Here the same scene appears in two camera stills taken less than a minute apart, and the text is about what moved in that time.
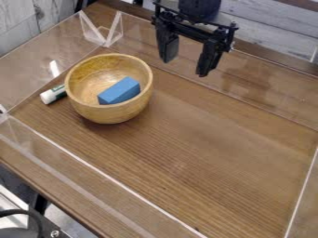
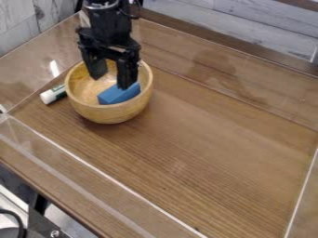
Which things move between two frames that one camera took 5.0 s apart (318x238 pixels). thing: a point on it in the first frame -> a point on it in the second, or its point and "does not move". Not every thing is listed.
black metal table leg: x=41 y=204 does not move
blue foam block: x=124 y=90 does not move
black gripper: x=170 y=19 -> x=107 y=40
